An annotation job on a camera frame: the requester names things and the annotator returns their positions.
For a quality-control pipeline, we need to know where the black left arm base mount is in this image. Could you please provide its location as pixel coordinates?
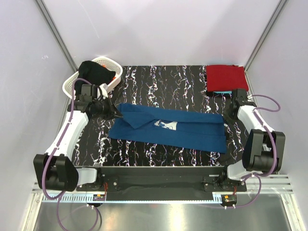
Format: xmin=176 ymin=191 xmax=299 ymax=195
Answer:
xmin=77 ymin=174 xmax=119 ymax=192

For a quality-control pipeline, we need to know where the blue printed t shirt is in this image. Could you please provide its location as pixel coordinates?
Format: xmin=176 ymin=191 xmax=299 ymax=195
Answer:
xmin=109 ymin=103 xmax=227 ymax=153

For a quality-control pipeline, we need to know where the red folded t shirt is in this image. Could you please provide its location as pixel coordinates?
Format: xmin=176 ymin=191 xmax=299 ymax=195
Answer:
xmin=205 ymin=64 xmax=249 ymax=92

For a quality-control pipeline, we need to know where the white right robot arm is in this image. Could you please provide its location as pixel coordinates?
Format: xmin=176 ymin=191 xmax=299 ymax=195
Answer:
xmin=218 ymin=89 xmax=286 ymax=191

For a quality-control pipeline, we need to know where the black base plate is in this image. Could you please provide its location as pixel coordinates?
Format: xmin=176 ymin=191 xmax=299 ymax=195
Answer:
xmin=76 ymin=166 xmax=244 ymax=202

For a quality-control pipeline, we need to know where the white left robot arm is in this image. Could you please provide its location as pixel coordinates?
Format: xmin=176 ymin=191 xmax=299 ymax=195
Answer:
xmin=33 ymin=84 xmax=122 ymax=192

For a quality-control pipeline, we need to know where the aluminium frame rail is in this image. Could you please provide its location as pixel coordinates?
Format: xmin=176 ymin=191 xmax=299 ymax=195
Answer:
xmin=32 ymin=174 xmax=293 ymax=193

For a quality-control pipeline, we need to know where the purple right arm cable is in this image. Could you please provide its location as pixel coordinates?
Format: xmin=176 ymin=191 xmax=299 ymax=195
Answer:
xmin=228 ymin=94 xmax=282 ymax=209

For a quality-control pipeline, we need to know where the black t shirt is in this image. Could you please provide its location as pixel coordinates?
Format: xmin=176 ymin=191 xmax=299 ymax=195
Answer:
xmin=77 ymin=61 xmax=111 ymax=86

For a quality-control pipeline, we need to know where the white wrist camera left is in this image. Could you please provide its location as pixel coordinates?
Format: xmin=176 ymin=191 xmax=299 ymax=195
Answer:
xmin=98 ymin=83 xmax=108 ymax=100

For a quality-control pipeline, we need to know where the white plastic laundry basket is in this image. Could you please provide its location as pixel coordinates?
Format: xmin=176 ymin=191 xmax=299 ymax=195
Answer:
xmin=62 ymin=56 xmax=123 ymax=98

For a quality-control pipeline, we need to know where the teal folded t shirt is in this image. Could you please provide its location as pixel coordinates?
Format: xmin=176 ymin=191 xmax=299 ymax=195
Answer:
xmin=213 ymin=91 xmax=232 ymax=95

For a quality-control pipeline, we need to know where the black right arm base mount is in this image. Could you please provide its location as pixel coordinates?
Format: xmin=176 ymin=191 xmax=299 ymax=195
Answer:
xmin=202 ymin=173 xmax=247 ymax=193

